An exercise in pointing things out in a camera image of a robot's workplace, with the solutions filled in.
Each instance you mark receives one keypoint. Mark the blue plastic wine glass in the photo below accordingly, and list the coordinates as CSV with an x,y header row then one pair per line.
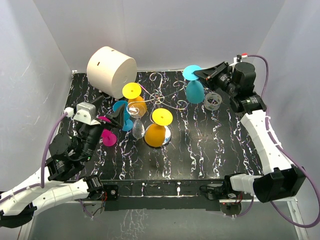
x,y
128,124

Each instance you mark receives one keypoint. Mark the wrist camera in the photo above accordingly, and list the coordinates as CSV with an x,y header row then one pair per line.
x,y
84,112
239,58

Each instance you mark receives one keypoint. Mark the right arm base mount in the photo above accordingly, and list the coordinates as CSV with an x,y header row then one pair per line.
x,y
230,200

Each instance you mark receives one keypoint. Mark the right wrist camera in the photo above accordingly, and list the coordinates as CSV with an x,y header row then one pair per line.
x,y
239,58

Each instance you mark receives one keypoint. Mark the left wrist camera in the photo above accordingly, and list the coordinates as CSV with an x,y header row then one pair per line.
x,y
84,112

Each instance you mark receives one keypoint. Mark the clear wine glass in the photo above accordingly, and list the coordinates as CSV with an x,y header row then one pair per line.
x,y
137,122

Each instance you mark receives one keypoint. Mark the white cylindrical container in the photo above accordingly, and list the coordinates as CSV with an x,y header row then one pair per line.
x,y
109,70

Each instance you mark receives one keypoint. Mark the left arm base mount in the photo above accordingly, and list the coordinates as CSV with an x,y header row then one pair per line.
x,y
96,203

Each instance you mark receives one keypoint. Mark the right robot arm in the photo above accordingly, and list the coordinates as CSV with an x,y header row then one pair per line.
x,y
281,177

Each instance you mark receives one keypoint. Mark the grey tape roll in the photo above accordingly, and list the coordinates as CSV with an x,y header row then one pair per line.
x,y
212,101

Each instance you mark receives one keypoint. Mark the orange wine glass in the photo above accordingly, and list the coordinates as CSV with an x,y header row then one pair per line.
x,y
158,133
132,91

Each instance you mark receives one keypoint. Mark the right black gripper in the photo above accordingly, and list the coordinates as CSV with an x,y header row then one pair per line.
x,y
214,71

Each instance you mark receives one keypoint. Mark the aluminium frame rail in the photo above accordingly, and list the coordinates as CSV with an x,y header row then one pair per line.
x,y
208,157

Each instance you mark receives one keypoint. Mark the magenta plastic wine glass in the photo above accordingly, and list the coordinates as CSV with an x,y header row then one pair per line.
x,y
108,138

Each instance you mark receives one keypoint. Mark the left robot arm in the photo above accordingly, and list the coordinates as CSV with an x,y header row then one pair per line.
x,y
71,143

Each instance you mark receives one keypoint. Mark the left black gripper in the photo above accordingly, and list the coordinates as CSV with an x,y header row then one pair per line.
x,y
117,116

